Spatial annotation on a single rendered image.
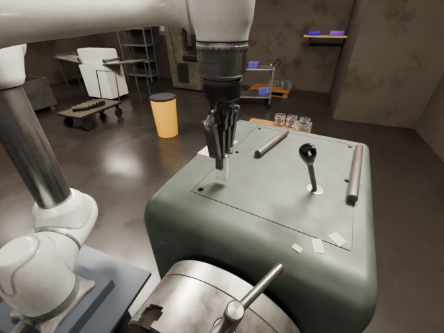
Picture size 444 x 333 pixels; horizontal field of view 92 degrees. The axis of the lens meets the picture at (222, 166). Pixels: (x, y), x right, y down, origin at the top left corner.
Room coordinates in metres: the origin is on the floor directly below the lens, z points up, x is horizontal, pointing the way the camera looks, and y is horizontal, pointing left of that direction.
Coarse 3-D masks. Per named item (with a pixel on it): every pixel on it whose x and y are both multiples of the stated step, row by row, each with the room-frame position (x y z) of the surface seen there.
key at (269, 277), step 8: (280, 264) 0.18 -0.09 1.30; (272, 272) 0.17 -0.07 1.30; (280, 272) 0.17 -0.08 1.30; (264, 280) 0.16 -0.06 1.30; (272, 280) 0.16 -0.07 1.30; (256, 288) 0.15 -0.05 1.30; (264, 288) 0.15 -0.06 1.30; (248, 296) 0.14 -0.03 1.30; (256, 296) 0.14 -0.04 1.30; (248, 304) 0.13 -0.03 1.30; (224, 320) 0.11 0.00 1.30; (216, 328) 0.10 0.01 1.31; (224, 328) 0.10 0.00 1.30
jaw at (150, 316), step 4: (152, 308) 0.17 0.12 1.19; (148, 312) 0.16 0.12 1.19; (152, 312) 0.16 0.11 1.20; (156, 312) 0.16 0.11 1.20; (160, 312) 0.16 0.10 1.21; (144, 316) 0.16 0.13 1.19; (148, 316) 0.16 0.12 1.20; (152, 316) 0.15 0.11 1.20; (156, 316) 0.15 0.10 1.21; (160, 316) 0.15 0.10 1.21; (144, 320) 0.15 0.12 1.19; (148, 320) 0.15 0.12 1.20; (152, 320) 0.15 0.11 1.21; (156, 320) 0.14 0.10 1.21; (140, 324) 0.15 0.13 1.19; (144, 324) 0.14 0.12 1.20; (148, 324) 0.14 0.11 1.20; (144, 328) 0.14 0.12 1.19; (148, 328) 0.14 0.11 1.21; (144, 332) 0.14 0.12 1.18; (148, 332) 0.14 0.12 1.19
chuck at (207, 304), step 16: (160, 288) 0.20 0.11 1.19; (176, 288) 0.19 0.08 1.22; (192, 288) 0.18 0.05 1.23; (208, 288) 0.18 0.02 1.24; (144, 304) 0.18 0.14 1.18; (160, 304) 0.17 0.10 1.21; (176, 304) 0.16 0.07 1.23; (192, 304) 0.16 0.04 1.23; (208, 304) 0.16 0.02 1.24; (224, 304) 0.16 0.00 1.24; (160, 320) 0.14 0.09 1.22; (176, 320) 0.14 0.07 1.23; (192, 320) 0.13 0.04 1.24; (208, 320) 0.13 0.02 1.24; (256, 320) 0.14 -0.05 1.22
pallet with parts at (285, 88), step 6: (258, 84) 6.49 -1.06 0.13; (264, 84) 6.49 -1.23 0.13; (270, 84) 6.27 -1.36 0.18; (282, 84) 6.15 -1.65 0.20; (288, 84) 5.85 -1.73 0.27; (252, 90) 5.99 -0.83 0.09; (258, 90) 5.86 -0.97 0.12; (276, 90) 5.82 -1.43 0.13; (282, 90) 5.82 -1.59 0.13; (288, 90) 5.82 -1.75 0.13; (276, 96) 5.66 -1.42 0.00; (282, 96) 5.60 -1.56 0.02
